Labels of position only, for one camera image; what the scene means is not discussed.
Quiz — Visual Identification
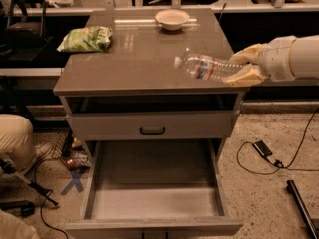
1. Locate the white bowl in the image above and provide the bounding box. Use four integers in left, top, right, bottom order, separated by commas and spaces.
155, 9, 190, 31

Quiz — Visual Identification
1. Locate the black phone on floor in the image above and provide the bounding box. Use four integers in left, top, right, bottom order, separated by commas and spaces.
252, 140, 272, 158

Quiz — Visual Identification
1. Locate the closed grey top drawer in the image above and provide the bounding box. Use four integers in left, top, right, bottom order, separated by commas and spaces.
67, 111, 239, 141

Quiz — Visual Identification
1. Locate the black cable on floor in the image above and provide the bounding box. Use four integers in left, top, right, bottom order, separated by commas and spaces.
236, 105, 319, 176

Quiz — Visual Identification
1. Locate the black chair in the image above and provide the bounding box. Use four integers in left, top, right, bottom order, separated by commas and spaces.
1, 0, 54, 61

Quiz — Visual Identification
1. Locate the green chip bag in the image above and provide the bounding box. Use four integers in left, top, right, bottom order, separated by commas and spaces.
57, 26, 113, 53

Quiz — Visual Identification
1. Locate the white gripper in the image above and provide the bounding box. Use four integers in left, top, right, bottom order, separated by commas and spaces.
223, 36, 296, 87

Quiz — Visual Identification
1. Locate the black bar on floor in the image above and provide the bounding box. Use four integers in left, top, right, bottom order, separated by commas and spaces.
286, 180, 319, 239

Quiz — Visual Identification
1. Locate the clear plastic water bottle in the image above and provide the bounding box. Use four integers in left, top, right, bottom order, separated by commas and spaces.
174, 53, 243, 82

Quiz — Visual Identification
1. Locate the grey drawer cabinet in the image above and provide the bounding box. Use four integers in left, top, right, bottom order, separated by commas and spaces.
54, 9, 245, 153

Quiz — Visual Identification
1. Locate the black tripod leg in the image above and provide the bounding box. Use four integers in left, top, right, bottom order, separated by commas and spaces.
0, 159, 58, 206

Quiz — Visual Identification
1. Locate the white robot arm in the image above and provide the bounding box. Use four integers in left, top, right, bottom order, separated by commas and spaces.
223, 35, 319, 87

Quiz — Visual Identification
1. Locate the open grey middle drawer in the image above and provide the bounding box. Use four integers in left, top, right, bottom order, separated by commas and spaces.
66, 139, 242, 239

